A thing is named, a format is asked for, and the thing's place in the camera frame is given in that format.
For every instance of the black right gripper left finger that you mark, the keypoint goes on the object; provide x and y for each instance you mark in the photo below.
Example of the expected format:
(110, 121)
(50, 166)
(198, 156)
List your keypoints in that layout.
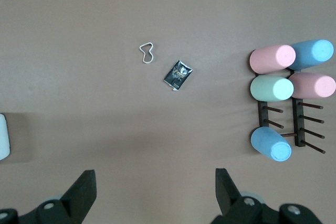
(76, 197)

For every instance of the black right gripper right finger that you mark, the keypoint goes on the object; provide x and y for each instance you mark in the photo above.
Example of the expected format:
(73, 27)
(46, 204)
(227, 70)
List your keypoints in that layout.
(228, 200)

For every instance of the white lidded trash bin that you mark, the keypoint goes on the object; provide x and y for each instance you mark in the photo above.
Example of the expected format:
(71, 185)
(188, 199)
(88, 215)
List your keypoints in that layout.
(3, 137)

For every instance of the black tissue packet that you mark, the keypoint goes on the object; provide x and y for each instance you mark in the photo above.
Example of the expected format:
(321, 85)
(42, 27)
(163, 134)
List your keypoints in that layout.
(178, 75)

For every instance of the white rubber band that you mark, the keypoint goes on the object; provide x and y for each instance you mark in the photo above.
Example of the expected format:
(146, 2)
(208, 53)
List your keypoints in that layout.
(145, 62)

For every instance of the blue cylindrical cup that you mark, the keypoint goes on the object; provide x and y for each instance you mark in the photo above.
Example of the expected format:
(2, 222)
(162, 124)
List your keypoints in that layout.
(270, 144)
(309, 54)

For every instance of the dark wooden peg rack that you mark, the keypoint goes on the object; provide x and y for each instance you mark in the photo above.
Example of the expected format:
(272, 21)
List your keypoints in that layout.
(299, 124)

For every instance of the pale green cylindrical cup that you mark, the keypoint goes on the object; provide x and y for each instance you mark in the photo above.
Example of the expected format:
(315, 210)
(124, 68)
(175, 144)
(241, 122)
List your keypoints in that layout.
(270, 89)

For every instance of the pink cylindrical cup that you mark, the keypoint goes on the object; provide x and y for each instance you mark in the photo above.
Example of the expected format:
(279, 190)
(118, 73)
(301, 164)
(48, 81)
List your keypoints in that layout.
(312, 85)
(270, 60)

